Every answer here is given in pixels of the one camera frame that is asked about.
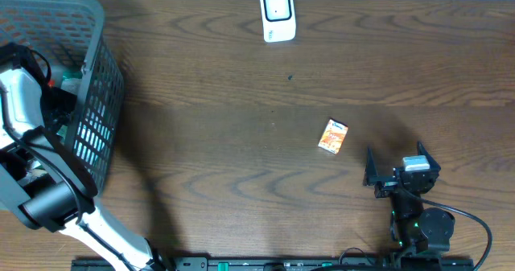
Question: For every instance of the white barcode scanner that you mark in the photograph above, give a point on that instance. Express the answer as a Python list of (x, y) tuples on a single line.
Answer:
[(278, 20)]

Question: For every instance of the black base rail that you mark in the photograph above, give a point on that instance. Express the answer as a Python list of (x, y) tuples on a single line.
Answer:
[(227, 264)]

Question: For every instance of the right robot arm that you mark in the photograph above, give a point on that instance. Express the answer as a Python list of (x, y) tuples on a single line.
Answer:
[(420, 231)]

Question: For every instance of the orange Kleenex tissue pack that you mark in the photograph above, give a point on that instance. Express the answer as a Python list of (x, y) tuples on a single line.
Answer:
[(333, 136)]

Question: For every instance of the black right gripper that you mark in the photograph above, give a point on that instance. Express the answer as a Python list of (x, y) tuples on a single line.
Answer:
[(386, 186)]

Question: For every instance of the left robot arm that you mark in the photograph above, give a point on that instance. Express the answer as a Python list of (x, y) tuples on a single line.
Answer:
[(47, 186)]

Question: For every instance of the grey plastic shopping basket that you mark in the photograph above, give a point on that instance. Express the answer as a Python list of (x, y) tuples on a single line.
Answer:
[(68, 34)]

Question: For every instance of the green white wipes pack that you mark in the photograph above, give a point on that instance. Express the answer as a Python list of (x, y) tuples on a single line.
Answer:
[(71, 82)]

